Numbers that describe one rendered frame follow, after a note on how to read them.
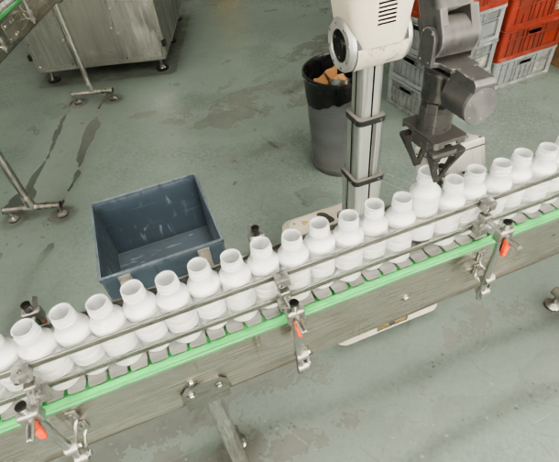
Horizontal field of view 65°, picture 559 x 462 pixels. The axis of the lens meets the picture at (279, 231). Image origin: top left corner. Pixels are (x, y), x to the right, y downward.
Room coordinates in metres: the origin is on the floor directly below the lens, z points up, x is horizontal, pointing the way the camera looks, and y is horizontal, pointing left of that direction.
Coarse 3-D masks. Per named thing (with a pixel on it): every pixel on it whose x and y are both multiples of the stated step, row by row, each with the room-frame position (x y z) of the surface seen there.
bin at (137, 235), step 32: (128, 192) 1.02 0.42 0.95; (160, 192) 1.04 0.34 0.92; (192, 192) 1.07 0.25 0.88; (96, 224) 0.92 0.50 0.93; (128, 224) 1.01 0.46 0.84; (160, 224) 1.04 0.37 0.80; (192, 224) 1.06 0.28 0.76; (96, 256) 0.78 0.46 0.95; (128, 256) 0.98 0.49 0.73; (160, 256) 0.96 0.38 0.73; (192, 256) 0.76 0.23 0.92
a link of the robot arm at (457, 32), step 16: (432, 0) 0.66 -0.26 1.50; (448, 0) 0.65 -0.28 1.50; (464, 0) 0.66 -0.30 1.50; (432, 16) 0.66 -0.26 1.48; (448, 16) 0.65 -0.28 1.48; (464, 16) 0.65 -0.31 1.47; (448, 32) 0.63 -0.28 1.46; (464, 32) 0.63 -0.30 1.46; (480, 32) 0.64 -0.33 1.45; (448, 48) 0.63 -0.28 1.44; (464, 48) 0.64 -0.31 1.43
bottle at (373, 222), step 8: (368, 200) 0.62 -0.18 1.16; (376, 200) 0.62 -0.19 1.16; (368, 208) 0.60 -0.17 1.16; (376, 208) 0.62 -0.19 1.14; (360, 216) 0.62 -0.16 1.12; (368, 216) 0.60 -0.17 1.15; (376, 216) 0.59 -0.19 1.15; (384, 216) 0.61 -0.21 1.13; (360, 224) 0.60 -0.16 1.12; (368, 224) 0.59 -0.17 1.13; (376, 224) 0.59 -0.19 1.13; (384, 224) 0.59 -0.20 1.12; (368, 232) 0.58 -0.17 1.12; (376, 232) 0.58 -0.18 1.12; (384, 232) 0.59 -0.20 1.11; (384, 240) 0.59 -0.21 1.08; (368, 248) 0.58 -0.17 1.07; (376, 248) 0.58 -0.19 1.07; (384, 248) 0.59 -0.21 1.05; (368, 256) 0.58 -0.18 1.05; (376, 256) 0.58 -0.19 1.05
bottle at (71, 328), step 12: (60, 312) 0.46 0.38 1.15; (72, 312) 0.45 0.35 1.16; (60, 324) 0.43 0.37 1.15; (72, 324) 0.43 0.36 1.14; (84, 324) 0.44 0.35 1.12; (60, 336) 0.42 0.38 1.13; (72, 336) 0.42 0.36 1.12; (84, 336) 0.43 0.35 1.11; (96, 348) 0.43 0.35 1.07; (84, 360) 0.42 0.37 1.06; (96, 360) 0.42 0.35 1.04; (96, 372) 0.42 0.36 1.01
